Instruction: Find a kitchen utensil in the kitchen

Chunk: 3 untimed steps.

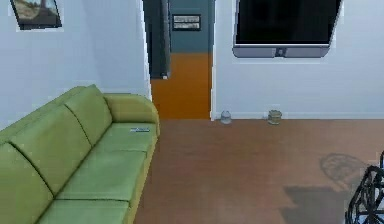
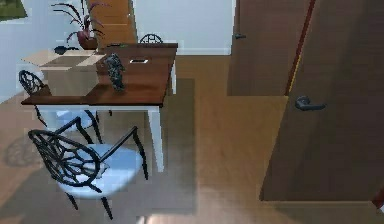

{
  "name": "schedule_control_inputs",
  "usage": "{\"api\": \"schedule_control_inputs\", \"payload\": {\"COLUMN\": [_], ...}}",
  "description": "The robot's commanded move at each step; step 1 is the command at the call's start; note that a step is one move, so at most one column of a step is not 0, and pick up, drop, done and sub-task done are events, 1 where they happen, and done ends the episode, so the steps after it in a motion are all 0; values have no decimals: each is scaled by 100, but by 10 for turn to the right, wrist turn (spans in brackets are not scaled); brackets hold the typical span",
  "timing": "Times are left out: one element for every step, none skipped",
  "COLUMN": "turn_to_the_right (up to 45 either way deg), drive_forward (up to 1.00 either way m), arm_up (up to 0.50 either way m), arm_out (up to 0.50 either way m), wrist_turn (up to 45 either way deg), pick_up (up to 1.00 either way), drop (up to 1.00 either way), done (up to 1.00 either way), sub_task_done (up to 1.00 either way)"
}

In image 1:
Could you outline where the framed landscape picture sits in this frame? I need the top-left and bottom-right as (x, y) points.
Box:
(9, 0), (63, 31)

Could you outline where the small black framed picture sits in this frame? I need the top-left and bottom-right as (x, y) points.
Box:
(171, 13), (202, 32)

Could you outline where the wall television set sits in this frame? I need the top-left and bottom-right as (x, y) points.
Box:
(232, 0), (344, 59)

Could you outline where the yellowish glass jar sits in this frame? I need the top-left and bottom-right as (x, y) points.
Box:
(267, 109), (283, 126)

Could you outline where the clear glass jar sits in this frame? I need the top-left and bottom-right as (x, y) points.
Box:
(220, 110), (233, 126)

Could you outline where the black wire frame object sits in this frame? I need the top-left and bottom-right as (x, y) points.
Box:
(345, 150), (384, 224)

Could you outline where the green sofa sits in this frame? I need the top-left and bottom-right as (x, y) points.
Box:
(0, 84), (161, 224)

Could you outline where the dark grey room door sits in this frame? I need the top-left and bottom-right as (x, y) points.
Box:
(143, 0), (172, 80)

